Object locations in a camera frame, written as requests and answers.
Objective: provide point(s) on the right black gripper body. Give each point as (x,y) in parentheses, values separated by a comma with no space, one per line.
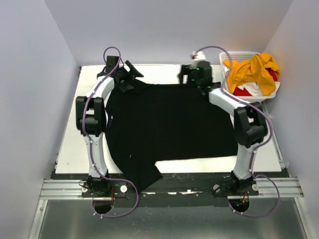
(190,71)

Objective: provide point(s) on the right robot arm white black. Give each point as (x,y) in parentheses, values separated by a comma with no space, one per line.
(250,125)

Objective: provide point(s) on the aluminium rail frame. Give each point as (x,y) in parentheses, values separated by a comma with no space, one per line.
(278,210)

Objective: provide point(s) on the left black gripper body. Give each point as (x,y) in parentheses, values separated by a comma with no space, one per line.
(125,77)

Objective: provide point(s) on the white t-shirt in basket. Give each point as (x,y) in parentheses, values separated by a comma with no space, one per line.
(243,80)

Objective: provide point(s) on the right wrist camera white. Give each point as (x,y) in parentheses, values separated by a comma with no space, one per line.
(197,57)

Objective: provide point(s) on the black t-shirt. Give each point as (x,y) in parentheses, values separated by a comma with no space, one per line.
(151,123)

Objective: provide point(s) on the white plastic laundry basket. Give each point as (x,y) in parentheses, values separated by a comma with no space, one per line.
(240,56)

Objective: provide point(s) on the black mounting base plate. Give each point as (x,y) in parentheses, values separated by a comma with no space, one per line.
(172,190)

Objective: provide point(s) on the red t-shirt in basket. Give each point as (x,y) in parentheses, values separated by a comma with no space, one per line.
(253,89)

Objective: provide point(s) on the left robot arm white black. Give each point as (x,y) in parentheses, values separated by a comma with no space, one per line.
(92,119)

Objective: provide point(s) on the yellow t-shirt in basket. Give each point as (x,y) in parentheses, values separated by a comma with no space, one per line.
(260,61)

